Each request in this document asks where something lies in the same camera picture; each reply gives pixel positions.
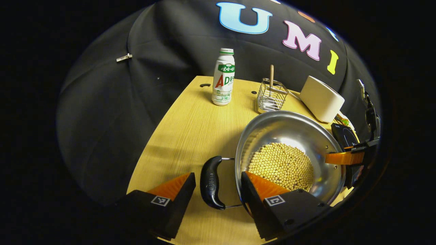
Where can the silver cloth clip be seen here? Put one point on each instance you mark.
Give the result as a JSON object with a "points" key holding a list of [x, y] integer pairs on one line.
{"points": [[123, 57]]}

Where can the wooden utensil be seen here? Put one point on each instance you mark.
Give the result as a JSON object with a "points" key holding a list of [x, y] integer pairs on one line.
{"points": [[271, 76]]}

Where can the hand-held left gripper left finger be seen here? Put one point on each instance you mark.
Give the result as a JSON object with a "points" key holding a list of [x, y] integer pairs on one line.
{"points": [[177, 204]]}

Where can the black induction cooktop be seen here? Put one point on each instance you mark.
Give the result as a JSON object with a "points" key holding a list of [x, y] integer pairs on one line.
{"points": [[342, 134]]}

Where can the black backdrop cloth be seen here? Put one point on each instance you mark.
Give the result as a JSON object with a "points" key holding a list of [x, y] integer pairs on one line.
{"points": [[112, 112]]}

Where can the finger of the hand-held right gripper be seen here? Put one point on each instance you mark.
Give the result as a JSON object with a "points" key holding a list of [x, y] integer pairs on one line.
{"points": [[344, 158], [352, 177]]}

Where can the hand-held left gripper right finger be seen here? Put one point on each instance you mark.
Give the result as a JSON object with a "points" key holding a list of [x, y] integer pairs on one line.
{"points": [[253, 204]]}

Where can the sandwich with lettuce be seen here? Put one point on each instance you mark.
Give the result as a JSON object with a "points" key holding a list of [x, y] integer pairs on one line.
{"points": [[344, 120]]}

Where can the white toaster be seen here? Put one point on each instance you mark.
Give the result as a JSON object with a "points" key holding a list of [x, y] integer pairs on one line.
{"points": [[322, 98]]}

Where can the pile of yellow soybeans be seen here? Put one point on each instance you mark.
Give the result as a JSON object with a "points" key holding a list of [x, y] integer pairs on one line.
{"points": [[282, 165]]}

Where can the white drink bottle green label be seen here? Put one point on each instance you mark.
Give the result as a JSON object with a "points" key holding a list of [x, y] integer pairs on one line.
{"points": [[223, 81]]}

